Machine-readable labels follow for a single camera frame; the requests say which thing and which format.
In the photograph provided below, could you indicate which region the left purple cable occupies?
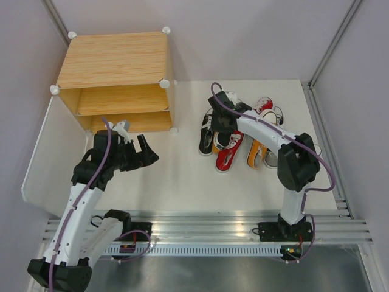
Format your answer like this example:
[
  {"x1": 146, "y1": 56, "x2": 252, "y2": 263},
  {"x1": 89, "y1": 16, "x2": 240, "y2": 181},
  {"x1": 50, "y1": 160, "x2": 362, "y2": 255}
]
[{"x1": 48, "y1": 115, "x2": 153, "y2": 290}]

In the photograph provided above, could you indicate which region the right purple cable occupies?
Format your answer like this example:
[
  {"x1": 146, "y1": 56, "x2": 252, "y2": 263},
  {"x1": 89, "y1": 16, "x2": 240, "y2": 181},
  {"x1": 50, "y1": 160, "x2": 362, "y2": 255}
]
[{"x1": 210, "y1": 81, "x2": 335, "y2": 265}]

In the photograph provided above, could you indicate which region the aluminium frame post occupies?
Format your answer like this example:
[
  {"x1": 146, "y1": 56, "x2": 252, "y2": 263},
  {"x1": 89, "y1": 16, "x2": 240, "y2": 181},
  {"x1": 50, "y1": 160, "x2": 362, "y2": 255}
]
[
  {"x1": 41, "y1": 0, "x2": 71, "y2": 47},
  {"x1": 301, "y1": 1, "x2": 365, "y2": 220}
]

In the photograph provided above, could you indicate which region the red sneaker back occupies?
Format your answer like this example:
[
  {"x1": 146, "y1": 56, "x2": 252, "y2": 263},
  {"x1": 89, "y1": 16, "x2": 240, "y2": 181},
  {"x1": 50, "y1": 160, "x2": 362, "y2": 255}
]
[{"x1": 253, "y1": 97, "x2": 274, "y2": 114}]

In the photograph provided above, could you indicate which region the red sneaker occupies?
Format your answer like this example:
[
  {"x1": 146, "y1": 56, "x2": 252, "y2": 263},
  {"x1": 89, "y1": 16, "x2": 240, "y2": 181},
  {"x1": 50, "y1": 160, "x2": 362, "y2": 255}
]
[
  {"x1": 253, "y1": 97, "x2": 274, "y2": 114},
  {"x1": 215, "y1": 131, "x2": 244, "y2": 172}
]

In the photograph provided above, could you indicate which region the purple cable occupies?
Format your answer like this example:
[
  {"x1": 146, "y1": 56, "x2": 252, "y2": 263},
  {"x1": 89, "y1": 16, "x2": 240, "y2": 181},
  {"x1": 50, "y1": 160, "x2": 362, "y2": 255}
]
[
  {"x1": 48, "y1": 115, "x2": 153, "y2": 290},
  {"x1": 210, "y1": 81, "x2": 335, "y2": 265}
]

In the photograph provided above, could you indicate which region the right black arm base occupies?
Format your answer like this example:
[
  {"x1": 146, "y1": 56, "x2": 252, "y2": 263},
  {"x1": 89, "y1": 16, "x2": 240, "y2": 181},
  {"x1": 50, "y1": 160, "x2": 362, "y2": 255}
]
[{"x1": 252, "y1": 219, "x2": 315, "y2": 263}]

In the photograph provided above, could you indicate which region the black sneaker back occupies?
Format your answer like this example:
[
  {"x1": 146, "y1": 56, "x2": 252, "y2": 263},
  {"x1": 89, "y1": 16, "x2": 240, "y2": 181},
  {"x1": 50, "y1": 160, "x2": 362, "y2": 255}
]
[{"x1": 274, "y1": 106, "x2": 284, "y2": 127}]

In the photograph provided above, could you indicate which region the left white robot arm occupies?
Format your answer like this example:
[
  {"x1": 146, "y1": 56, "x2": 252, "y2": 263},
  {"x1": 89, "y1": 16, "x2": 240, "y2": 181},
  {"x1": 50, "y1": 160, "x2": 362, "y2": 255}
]
[{"x1": 27, "y1": 130, "x2": 159, "y2": 291}]

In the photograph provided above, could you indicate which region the white slotted cable duct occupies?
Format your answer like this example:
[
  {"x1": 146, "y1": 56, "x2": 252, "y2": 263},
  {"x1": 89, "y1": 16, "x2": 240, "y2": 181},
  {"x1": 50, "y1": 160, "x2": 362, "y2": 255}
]
[{"x1": 103, "y1": 245, "x2": 282, "y2": 257}]

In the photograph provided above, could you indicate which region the red sneaker front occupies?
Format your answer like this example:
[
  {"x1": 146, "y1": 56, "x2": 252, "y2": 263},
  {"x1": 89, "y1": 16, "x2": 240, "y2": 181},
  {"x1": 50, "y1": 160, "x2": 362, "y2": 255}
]
[{"x1": 215, "y1": 131, "x2": 244, "y2": 172}]

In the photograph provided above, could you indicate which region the aluminium mounting rail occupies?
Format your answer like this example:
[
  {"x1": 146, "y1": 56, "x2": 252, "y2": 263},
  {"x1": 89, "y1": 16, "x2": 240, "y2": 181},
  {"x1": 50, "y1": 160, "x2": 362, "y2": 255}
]
[{"x1": 42, "y1": 212, "x2": 374, "y2": 247}]

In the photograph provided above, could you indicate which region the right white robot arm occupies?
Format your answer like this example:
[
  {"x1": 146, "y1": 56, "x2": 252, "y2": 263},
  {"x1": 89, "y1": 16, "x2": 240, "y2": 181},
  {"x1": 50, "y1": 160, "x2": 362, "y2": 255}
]
[{"x1": 208, "y1": 91, "x2": 320, "y2": 240}]

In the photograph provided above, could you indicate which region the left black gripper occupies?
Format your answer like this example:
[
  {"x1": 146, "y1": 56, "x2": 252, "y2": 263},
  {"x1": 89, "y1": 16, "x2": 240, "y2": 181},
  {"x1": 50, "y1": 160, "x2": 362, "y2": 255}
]
[{"x1": 109, "y1": 134, "x2": 159, "y2": 172}]

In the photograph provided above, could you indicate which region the right aluminium frame post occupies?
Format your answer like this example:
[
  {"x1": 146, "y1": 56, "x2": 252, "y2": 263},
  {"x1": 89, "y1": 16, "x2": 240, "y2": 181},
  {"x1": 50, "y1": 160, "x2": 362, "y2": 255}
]
[{"x1": 301, "y1": 1, "x2": 365, "y2": 220}]

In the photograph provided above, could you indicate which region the black sneaker orange sole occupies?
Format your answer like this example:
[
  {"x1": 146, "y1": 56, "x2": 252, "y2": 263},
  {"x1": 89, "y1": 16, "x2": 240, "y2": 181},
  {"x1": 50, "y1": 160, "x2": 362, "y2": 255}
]
[{"x1": 199, "y1": 108, "x2": 214, "y2": 156}]

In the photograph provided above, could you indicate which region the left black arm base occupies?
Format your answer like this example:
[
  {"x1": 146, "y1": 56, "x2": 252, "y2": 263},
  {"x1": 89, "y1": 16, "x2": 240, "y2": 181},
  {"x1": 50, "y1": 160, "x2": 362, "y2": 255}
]
[{"x1": 119, "y1": 222, "x2": 153, "y2": 256}]

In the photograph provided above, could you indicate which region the grey sneaker right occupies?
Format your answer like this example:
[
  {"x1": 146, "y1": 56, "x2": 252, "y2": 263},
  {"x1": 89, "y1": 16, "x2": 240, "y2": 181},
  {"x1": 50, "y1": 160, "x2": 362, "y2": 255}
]
[{"x1": 264, "y1": 144, "x2": 322, "y2": 169}]

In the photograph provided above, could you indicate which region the wooden two-shelf shoe cabinet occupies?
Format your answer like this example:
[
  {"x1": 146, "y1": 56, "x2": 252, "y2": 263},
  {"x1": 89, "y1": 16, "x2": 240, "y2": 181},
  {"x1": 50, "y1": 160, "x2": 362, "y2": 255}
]
[{"x1": 50, "y1": 26, "x2": 175, "y2": 133}]

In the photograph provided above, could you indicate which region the left aluminium frame post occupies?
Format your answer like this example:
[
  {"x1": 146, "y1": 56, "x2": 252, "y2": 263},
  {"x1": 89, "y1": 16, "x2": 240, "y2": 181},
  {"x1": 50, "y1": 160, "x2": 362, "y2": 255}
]
[{"x1": 41, "y1": 0, "x2": 71, "y2": 47}]

